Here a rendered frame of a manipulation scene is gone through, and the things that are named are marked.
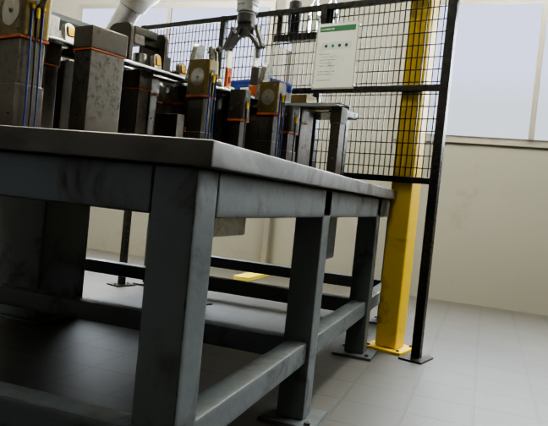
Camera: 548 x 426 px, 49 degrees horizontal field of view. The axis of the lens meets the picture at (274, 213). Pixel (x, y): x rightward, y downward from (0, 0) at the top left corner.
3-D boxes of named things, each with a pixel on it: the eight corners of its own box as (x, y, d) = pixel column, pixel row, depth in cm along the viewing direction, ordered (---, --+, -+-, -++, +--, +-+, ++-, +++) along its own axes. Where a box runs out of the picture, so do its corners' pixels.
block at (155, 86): (144, 161, 203) (151, 74, 202) (129, 160, 207) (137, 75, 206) (152, 161, 207) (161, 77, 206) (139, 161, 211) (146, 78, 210)
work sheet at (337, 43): (353, 88, 275) (359, 19, 274) (310, 89, 288) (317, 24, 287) (355, 89, 276) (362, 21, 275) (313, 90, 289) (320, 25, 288)
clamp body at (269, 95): (274, 176, 221) (284, 80, 220) (249, 174, 227) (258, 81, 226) (284, 177, 226) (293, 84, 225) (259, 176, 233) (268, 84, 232)
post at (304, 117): (295, 178, 241) (302, 106, 241) (285, 178, 244) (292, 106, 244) (302, 180, 246) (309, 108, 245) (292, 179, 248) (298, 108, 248)
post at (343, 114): (334, 182, 231) (342, 106, 230) (323, 181, 234) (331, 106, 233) (341, 182, 235) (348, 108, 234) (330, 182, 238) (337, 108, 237)
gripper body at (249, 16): (232, 12, 241) (230, 35, 242) (249, 10, 237) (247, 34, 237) (243, 17, 248) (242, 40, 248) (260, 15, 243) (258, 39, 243)
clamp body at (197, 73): (204, 166, 194) (214, 57, 193) (177, 165, 201) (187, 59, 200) (216, 168, 199) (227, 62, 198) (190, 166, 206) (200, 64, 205)
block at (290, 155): (290, 178, 232) (298, 105, 231) (265, 177, 239) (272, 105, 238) (300, 180, 238) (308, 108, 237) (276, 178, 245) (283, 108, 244)
